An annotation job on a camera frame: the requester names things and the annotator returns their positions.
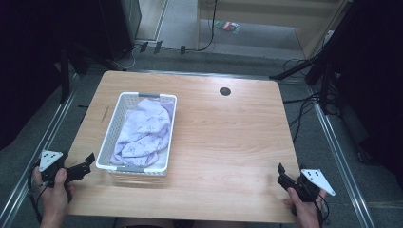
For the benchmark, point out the colourful flat packet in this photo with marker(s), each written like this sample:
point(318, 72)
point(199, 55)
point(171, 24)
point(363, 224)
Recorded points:
point(226, 26)

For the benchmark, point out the lilac printed cloth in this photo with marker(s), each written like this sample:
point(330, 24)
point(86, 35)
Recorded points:
point(145, 129)

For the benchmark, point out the black round table grommet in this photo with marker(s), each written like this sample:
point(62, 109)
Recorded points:
point(225, 91)

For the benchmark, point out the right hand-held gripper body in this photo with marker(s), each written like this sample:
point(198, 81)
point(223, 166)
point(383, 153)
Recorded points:
point(312, 183)

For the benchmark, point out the black metal stand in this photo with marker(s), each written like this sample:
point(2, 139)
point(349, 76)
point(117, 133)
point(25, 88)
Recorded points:
point(323, 63)
point(65, 76)

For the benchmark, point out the metal floor rail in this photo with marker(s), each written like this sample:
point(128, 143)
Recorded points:
point(343, 164)
point(41, 148)

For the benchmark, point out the person's right hand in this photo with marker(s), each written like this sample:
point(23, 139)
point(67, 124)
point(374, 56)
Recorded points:
point(305, 210)

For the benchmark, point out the black cabinet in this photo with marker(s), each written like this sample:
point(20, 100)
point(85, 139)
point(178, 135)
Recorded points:
point(117, 25)

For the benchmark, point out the light wooden shelf unit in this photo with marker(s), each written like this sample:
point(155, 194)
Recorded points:
point(310, 34)

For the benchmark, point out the person's left hand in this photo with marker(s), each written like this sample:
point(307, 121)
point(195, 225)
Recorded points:
point(55, 198)

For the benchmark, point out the white plastic basket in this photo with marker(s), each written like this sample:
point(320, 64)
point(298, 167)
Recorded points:
point(109, 139)

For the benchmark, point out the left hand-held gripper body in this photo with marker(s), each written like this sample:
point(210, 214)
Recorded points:
point(50, 160)

